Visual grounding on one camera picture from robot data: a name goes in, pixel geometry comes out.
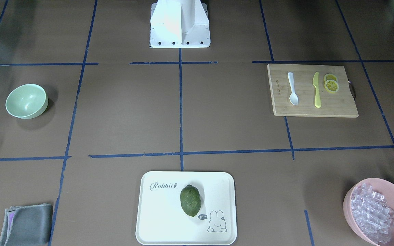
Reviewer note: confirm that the mint green bowl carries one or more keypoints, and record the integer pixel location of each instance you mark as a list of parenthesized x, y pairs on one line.
[(27, 101)]

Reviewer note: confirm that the white plastic spoon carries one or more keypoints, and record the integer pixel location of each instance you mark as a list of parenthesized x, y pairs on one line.
[(293, 98)]

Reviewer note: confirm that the green avocado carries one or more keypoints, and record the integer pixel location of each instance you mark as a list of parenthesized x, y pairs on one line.
[(190, 200)]

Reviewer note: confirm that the cream rabbit tray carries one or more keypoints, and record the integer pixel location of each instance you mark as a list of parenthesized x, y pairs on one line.
[(162, 221)]

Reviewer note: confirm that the bamboo cutting board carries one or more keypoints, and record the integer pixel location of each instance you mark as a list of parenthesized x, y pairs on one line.
[(340, 104)]

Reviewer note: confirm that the yellow plastic knife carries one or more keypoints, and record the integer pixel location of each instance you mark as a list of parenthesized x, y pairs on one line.
[(317, 100)]

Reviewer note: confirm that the upper lemon slice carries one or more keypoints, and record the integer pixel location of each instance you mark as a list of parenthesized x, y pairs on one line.
[(330, 76)]

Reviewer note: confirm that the lemon slice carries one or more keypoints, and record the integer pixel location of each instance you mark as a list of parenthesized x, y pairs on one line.
[(330, 76), (331, 86)]

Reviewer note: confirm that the lower lemon slice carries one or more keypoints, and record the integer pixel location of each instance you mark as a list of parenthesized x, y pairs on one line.
[(331, 86)]

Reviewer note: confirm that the clear ice cubes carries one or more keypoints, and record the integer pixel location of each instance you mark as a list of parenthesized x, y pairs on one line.
[(372, 213)]

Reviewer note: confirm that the grey folded cloth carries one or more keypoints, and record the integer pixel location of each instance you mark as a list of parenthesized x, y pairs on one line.
[(27, 225)]

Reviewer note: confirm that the white pillar mount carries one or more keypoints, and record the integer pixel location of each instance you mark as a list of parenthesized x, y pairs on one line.
[(179, 24)]

